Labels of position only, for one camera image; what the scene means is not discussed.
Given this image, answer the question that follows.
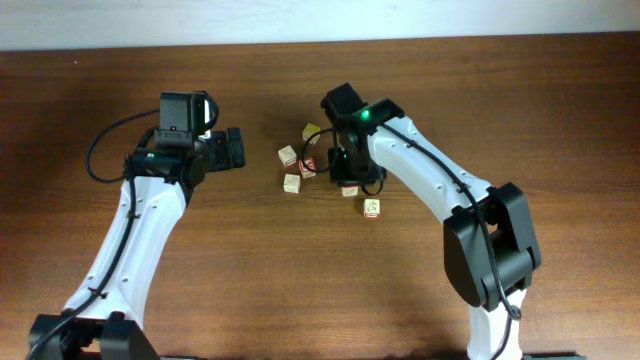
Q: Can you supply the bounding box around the wooden block red top leaf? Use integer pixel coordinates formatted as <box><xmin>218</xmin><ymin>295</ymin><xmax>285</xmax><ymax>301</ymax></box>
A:
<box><xmin>341</xmin><ymin>186</ymin><xmax>359</xmax><ymax>197</ymax></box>

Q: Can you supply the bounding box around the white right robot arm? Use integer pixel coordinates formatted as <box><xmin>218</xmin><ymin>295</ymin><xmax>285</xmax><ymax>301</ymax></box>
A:
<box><xmin>320</xmin><ymin>83</ymin><xmax>541</xmax><ymax>359</ymax></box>

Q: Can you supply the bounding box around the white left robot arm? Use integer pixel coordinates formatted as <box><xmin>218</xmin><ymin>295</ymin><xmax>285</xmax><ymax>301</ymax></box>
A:
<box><xmin>27</xmin><ymin>127</ymin><xmax>246</xmax><ymax>360</ymax></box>

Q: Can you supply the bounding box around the wooden block red Y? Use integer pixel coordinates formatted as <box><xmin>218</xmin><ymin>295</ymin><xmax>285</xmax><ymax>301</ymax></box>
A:
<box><xmin>298</xmin><ymin>157</ymin><xmax>317</xmax><ymax>179</ymax></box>

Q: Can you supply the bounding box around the wooden block yellow top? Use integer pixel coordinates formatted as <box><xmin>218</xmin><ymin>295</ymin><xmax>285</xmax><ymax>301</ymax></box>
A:
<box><xmin>302</xmin><ymin>123</ymin><xmax>321</xmax><ymax>145</ymax></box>

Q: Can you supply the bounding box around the wooden block green side Z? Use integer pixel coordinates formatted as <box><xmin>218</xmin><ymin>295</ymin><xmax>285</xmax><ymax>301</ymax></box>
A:
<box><xmin>283</xmin><ymin>174</ymin><xmax>301</xmax><ymax>194</ymax></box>

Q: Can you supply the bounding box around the wooden block red side Z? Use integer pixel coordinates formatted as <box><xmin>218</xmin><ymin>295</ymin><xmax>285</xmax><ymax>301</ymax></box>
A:
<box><xmin>277</xmin><ymin>145</ymin><xmax>298</xmax><ymax>167</ymax></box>

